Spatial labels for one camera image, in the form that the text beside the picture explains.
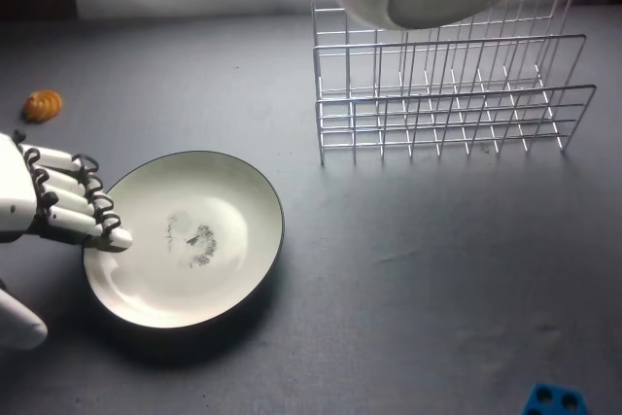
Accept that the orange toy pastry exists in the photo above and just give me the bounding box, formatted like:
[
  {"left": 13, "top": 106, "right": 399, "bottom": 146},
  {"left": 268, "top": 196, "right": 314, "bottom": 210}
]
[{"left": 22, "top": 88, "right": 64, "bottom": 123}]

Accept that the blue pentagon block with holes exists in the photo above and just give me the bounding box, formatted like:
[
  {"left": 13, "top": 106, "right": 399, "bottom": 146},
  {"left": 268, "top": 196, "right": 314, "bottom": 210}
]
[{"left": 522, "top": 382, "right": 589, "bottom": 415}]

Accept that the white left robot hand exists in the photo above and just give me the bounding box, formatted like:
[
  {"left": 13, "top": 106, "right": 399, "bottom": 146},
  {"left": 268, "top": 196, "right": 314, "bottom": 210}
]
[{"left": 0, "top": 130, "right": 133, "bottom": 351}]

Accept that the wire dish rack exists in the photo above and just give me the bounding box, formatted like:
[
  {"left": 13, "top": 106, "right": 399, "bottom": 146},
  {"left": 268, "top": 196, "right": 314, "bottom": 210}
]
[{"left": 308, "top": 0, "right": 598, "bottom": 166}]

